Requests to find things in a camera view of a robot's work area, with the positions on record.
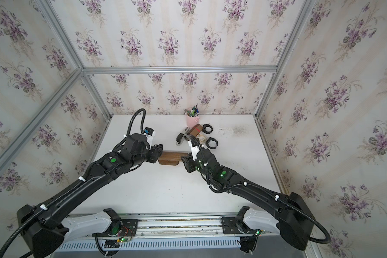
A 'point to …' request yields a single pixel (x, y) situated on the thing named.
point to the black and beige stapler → (180, 137)
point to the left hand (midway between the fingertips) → (160, 149)
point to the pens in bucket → (193, 112)
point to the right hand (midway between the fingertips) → (187, 155)
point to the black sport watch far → (207, 129)
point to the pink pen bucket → (192, 121)
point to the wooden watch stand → (171, 158)
